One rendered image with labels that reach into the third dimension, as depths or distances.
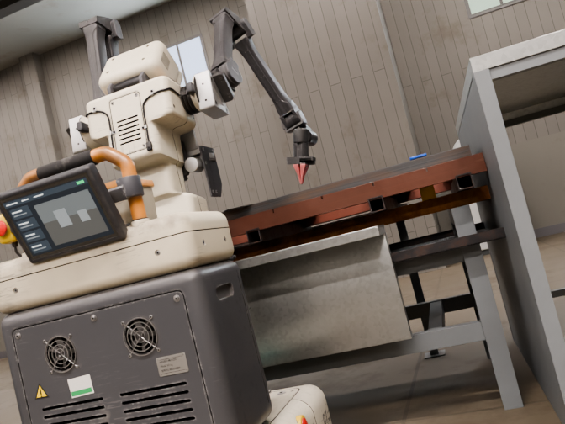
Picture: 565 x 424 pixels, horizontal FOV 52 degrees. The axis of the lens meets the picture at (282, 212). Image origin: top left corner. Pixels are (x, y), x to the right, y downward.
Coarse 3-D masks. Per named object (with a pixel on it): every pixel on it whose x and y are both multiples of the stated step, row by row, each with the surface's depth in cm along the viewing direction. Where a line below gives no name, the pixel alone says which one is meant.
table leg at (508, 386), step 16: (464, 208) 190; (464, 256) 190; (480, 256) 189; (480, 272) 189; (480, 288) 189; (480, 304) 189; (480, 320) 190; (496, 320) 187; (496, 336) 187; (496, 352) 188; (496, 368) 188; (512, 368) 186; (512, 384) 186; (512, 400) 186
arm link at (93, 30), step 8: (96, 16) 196; (80, 24) 198; (88, 24) 197; (96, 24) 196; (104, 24) 200; (88, 32) 197; (96, 32) 196; (104, 32) 200; (112, 32) 204; (88, 40) 196; (96, 40) 196; (104, 40) 200; (88, 48) 196; (96, 48) 195; (104, 48) 199; (88, 56) 196; (96, 56) 194; (104, 56) 197; (96, 64) 194; (104, 64) 196; (96, 72) 193; (96, 80) 193; (96, 88) 192; (96, 96) 192
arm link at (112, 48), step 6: (114, 24) 203; (114, 30) 203; (120, 30) 206; (108, 36) 203; (114, 36) 203; (120, 36) 205; (108, 42) 203; (114, 42) 205; (108, 48) 203; (114, 48) 205; (108, 54) 203; (114, 54) 204
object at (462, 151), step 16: (416, 160) 193; (432, 160) 192; (448, 160) 191; (368, 176) 198; (384, 176) 196; (304, 192) 203; (320, 192) 202; (240, 208) 210; (256, 208) 208; (272, 208) 206
